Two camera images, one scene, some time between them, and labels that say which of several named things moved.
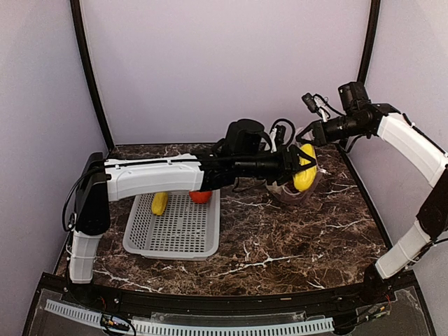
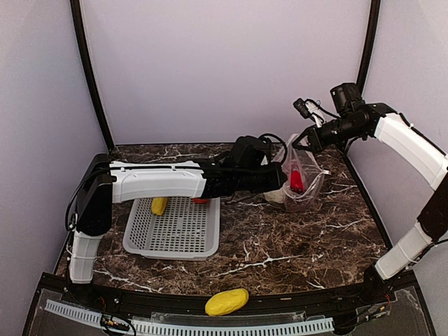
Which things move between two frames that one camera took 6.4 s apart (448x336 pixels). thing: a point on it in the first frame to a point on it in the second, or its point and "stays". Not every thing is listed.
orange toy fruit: (200, 197) stays
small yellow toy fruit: (159, 203) stays
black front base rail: (403, 313) stays
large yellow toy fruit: (304, 179) to (225, 301)
